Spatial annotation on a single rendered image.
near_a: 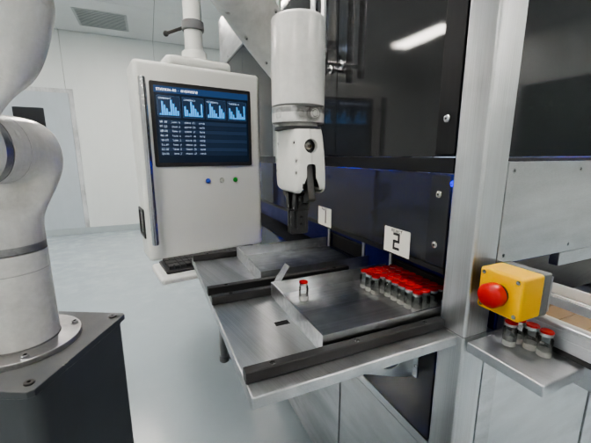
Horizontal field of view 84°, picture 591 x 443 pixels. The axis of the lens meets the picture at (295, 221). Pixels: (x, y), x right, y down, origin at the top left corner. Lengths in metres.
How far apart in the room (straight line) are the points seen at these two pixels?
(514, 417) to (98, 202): 5.76
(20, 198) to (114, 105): 5.27
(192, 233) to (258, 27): 0.97
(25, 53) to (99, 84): 5.36
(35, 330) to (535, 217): 0.95
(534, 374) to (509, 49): 0.51
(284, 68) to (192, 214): 0.98
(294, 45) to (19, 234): 0.55
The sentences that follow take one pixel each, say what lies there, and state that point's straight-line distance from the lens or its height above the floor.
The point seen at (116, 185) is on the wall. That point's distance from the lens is 5.98.
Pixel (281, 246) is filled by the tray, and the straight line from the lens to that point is 1.15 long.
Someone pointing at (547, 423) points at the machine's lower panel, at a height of 0.57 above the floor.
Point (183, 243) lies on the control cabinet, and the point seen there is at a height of 0.86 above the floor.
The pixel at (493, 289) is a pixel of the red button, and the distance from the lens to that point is 0.60.
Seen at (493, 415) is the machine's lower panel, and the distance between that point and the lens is 0.91.
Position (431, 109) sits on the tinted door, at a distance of 0.73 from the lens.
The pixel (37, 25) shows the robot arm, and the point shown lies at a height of 1.41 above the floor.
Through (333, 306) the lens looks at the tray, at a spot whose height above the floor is 0.88.
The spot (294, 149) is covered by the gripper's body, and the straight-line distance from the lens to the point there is 0.51.
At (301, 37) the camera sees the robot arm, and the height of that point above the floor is 1.38.
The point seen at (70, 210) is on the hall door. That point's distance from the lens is 6.10.
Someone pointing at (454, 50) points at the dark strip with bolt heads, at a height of 1.40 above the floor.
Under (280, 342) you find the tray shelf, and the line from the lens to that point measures 0.63.
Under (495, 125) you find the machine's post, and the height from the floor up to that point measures 1.26.
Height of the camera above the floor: 1.21
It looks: 11 degrees down
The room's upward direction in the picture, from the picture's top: straight up
